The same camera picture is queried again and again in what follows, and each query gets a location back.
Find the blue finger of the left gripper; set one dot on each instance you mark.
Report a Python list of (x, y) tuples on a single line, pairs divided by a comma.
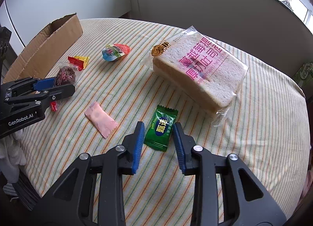
[(48, 94), (44, 84)]

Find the brown cardboard box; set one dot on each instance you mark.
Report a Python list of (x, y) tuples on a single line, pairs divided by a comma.
[(45, 49)]

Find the pink candy packet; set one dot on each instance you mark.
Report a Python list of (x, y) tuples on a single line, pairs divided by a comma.
[(100, 119)]

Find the blue jelly cup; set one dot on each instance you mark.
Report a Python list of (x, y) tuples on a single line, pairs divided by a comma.
[(115, 52)]

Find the striped tablecloth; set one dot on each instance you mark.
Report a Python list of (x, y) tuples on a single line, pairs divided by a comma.
[(267, 125)]

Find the green shopping bag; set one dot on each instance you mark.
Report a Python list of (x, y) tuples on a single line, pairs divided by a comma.
[(303, 76)]

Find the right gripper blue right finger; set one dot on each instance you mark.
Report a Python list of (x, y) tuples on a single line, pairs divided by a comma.
[(184, 145)]

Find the dark green candy packet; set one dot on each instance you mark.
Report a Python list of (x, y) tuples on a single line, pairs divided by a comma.
[(159, 132)]

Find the packaged sliced bread loaf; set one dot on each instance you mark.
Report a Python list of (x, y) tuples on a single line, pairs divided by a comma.
[(204, 70)]

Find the yellow candy packet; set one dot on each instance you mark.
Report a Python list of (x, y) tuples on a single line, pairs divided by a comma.
[(81, 62)]

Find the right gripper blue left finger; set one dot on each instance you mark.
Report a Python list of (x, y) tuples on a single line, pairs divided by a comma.
[(135, 146)]

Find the dark dried fruit bag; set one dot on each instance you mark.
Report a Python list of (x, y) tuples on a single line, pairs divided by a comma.
[(68, 73)]

